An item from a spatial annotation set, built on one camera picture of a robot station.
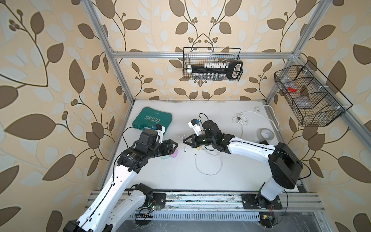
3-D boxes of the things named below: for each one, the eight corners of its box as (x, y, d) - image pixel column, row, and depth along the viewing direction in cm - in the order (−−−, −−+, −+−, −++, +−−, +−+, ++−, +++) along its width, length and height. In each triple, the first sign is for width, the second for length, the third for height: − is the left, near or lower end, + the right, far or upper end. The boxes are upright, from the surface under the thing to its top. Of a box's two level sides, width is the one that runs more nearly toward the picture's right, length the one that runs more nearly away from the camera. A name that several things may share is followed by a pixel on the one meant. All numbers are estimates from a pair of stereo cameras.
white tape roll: (258, 140, 99) (260, 138, 96) (254, 130, 104) (256, 127, 102) (274, 140, 99) (276, 138, 96) (269, 130, 104) (271, 127, 102)
